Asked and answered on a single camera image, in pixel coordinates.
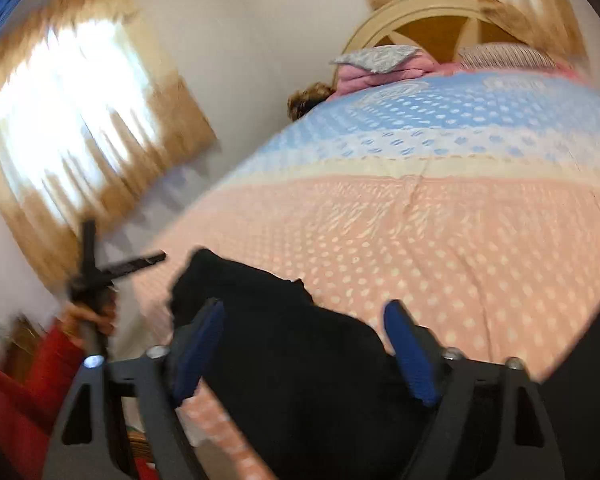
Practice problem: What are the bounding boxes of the black pants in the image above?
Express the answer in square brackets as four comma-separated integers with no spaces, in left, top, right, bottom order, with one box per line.
[170,248,434,479]

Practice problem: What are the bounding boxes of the red sleeve left forearm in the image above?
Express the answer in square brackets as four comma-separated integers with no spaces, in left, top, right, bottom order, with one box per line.
[0,322,84,479]

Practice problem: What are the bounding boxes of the beige side window curtain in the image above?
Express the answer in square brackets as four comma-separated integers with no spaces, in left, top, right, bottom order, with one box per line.
[0,0,215,288]

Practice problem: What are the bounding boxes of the polka dot bed quilt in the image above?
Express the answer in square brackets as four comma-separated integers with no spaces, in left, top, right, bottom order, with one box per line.
[130,70,600,480]

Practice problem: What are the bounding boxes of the folded pink blanket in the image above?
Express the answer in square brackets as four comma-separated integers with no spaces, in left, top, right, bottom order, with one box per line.
[332,53,440,99]

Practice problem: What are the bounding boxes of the grey patterned pillow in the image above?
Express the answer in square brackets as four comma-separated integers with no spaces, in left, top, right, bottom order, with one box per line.
[330,44,420,74]

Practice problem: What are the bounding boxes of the striped pillow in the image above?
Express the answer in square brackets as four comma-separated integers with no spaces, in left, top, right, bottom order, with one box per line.
[457,42,556,70]

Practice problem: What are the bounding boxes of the cream wooden headboard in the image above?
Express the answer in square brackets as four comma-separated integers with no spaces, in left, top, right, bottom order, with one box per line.
[343,0,521,65]

